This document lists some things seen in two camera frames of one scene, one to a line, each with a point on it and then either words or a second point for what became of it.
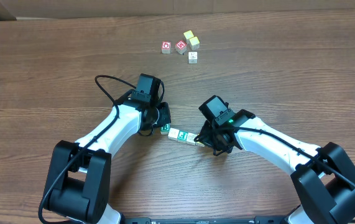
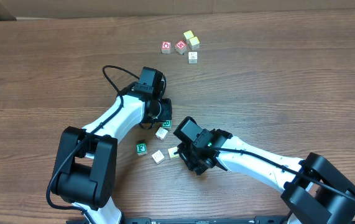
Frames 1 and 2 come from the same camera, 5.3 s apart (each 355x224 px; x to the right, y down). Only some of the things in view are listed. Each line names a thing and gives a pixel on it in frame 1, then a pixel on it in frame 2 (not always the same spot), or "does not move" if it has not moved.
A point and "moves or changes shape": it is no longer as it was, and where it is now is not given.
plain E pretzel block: (190, 139) moves or changes shape
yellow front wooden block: (194, 43) does not move
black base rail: (257, 219) does not move
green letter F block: (182, 135) moves or changes shape
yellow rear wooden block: (188, 34) does not move
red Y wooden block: (199, 143) moves or changes shape
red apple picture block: (166, 47) does not move
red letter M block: (181, 46) does not move
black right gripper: (207, 137) to (184, 153)
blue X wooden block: (193, 57) does not move
